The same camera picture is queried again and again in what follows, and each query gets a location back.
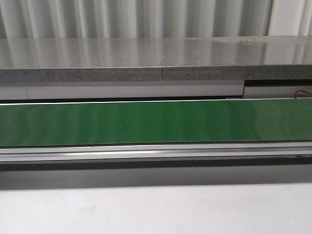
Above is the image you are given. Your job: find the grey stone slab shelf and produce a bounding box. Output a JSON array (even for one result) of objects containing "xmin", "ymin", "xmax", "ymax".
[{"xmin": 0, "ymin": 36, "xmax": 312, "ymax": 84}]

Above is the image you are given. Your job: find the green conveyor belt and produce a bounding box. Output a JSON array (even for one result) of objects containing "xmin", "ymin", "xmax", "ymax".
[{"xmin": 0, "ymin": 98, "xmax": 312, "ymax": 147}]

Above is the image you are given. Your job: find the red wire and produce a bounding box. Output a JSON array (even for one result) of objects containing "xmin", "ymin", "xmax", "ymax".
[{"xmin": 293, "ymin": 89, "xmax": 312, "ymax": 99}]

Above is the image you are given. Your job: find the white corrugated curtain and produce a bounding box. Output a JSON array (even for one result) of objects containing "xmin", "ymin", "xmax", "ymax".
[{"xmin": 0, "ymin": 0, "xmax": 312, "ymax": 39}]

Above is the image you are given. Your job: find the aluminium conveyor frame rail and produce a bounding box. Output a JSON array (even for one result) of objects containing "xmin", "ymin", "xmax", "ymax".
[{"xmin": 0, "ymin": 142, "xmax": 312, "ymax": 162}]

